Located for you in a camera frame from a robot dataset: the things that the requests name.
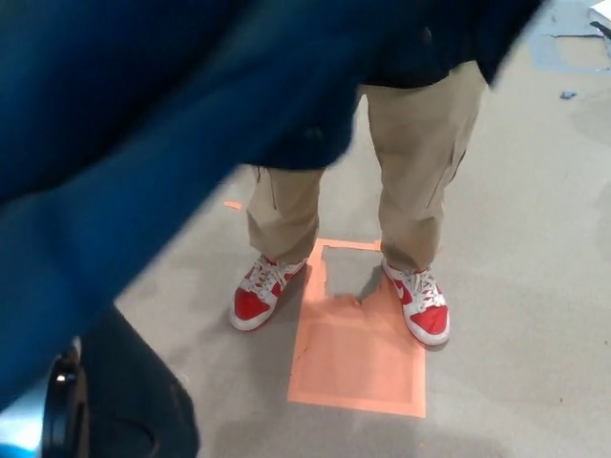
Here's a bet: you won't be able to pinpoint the dark blue coat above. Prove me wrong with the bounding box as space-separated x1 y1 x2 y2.
0 0 416 458

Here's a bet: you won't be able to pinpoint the orange floor marker sheet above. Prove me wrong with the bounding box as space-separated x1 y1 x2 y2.
285 237 427 419

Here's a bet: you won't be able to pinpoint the person's right red white sneaker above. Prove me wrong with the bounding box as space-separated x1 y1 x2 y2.
228 254 308 332

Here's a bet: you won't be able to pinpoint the grey blue floor tape square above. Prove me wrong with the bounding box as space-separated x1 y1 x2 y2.
527 21 611 73

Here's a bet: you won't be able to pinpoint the beige trousers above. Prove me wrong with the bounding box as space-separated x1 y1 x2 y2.
242 61 484 269

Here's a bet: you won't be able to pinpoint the person's black shirt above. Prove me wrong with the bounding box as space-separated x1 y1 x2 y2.
357 0 522 92

